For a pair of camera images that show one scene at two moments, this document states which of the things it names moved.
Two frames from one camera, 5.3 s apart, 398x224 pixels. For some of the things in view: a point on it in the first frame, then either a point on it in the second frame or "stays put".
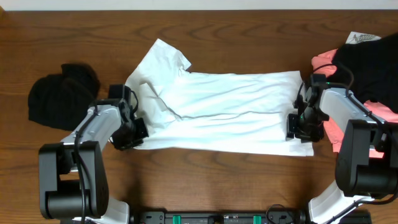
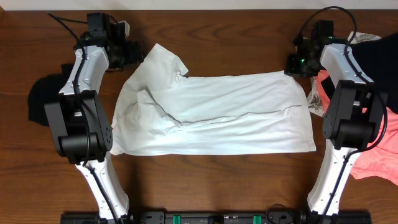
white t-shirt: x=231 y=112 stays put
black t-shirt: x=369 y=70 stays put
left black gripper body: x=131 y=135 to x=124 y=55
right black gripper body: x=308 y=126 to x=302 y=66
